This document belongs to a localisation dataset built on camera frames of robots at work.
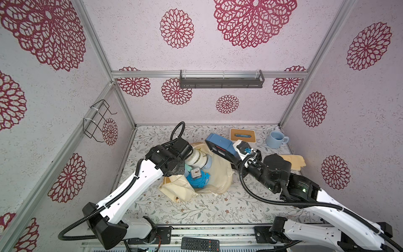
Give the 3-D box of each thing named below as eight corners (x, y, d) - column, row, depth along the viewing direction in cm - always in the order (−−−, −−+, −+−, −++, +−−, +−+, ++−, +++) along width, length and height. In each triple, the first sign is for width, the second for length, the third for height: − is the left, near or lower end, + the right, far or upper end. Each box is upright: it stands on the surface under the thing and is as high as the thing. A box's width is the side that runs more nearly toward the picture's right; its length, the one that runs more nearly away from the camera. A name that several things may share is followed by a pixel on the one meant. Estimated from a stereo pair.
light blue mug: (267, 148, 109) (271, 141, 103) (264, 137, 115) (267, 130, 109) (286, 148, 109) (291, 141, 103) (282, 137, 115) (286, 130, 109)
